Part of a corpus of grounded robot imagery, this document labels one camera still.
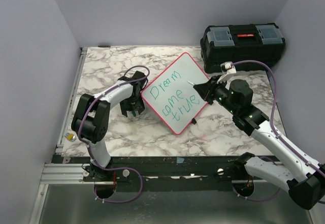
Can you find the pink framed whiteboard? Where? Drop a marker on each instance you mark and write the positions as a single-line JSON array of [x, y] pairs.
[[172, 98]]

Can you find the black toolbox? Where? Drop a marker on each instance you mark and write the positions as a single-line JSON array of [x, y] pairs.
[[261, 42]]

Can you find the aluminium frame rail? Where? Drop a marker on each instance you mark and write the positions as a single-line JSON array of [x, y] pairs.
[[65, 124]]

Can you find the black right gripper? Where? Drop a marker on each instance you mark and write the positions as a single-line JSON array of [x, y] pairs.
[[205, 90]]

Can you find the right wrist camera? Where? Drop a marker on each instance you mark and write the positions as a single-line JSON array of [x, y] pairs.
[[228, 71]]

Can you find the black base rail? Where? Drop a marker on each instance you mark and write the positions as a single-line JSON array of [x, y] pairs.
[[163, 173]]

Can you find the yellow grey small object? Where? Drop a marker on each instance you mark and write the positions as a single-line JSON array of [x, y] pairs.
[[71, 137]]

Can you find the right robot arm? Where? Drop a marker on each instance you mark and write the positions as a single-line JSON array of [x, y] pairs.
[[301, 176]]

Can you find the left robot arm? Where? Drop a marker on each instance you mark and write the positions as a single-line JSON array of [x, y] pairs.
[[91, 117]]

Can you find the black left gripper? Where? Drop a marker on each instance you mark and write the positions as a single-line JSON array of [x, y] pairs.
[[138, 107]]

